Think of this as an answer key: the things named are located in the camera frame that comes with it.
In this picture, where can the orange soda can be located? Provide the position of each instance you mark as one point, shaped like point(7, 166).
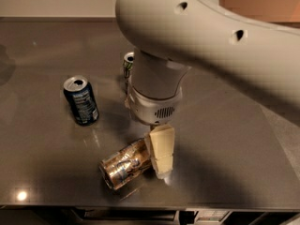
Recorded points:
point(125, 165)

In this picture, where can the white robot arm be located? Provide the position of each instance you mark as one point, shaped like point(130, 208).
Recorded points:
point(169, 35)

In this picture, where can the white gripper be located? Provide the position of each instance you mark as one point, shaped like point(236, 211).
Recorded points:
point(153, 110)

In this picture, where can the dark blue soda can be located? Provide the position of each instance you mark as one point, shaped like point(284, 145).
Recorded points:
point(80, 97)

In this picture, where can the white green soda can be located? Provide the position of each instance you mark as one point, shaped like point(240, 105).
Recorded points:
point(127, 66)

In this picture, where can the dark shelf under table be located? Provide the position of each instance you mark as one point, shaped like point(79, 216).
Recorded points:
point(38, 215)

